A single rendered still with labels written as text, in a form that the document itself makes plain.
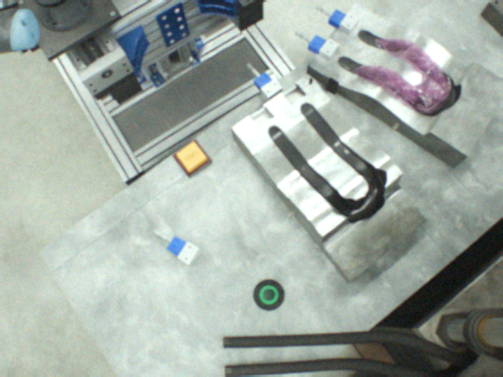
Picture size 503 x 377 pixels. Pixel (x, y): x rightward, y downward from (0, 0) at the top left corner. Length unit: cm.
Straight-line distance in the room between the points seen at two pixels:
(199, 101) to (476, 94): 114
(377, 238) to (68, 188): 150
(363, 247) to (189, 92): 114
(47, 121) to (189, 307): 145
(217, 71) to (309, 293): 116
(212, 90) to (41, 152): 87
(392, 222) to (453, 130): 29
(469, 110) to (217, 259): 78
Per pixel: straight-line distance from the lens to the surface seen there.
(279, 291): 130
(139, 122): 215
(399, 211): 135
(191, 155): 138
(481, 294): 147
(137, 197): 142
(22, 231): 243
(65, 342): 230
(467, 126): 142
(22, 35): 103
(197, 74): 219
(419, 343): 125
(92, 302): 141
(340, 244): 130
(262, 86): 144
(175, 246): 133
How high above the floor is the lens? 213
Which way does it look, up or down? 75 degrees down
